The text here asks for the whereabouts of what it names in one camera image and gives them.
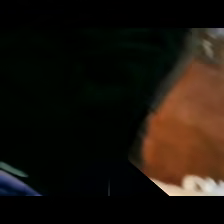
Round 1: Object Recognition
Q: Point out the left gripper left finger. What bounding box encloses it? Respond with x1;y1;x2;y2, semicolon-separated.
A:
49;160;110;197

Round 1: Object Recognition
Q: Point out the orange-brown garment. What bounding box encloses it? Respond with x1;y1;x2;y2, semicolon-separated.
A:
140;59;224;188

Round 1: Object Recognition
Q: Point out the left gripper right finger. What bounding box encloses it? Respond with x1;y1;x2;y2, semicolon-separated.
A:
109;159;169;197

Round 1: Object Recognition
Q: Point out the black T-shirt with print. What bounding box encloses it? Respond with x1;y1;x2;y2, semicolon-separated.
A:
0;27;194;197

